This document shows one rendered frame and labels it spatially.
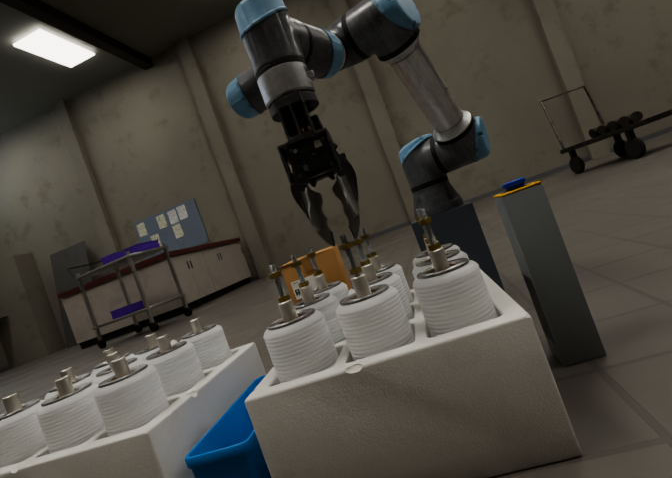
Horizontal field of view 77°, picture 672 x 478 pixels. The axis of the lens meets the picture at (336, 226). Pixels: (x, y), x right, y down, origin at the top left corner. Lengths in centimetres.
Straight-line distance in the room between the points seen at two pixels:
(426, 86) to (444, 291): 67
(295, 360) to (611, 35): 909
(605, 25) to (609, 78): 92
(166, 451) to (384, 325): 37
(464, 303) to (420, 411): 15
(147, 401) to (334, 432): 31
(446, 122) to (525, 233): 49
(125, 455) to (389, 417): 39
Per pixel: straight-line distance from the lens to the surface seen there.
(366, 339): 59
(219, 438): 80
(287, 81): 60
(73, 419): 85
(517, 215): 79
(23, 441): 94
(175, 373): 86
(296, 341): 61
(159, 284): 702
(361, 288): 61
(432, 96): 115
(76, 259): 1142
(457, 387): 58
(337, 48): 75
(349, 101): 876
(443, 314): 58
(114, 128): 1100
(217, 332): 96
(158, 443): 73
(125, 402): 77
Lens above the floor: 35
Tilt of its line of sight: 1 degrees up
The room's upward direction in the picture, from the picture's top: 20 degrees counter-clockwise
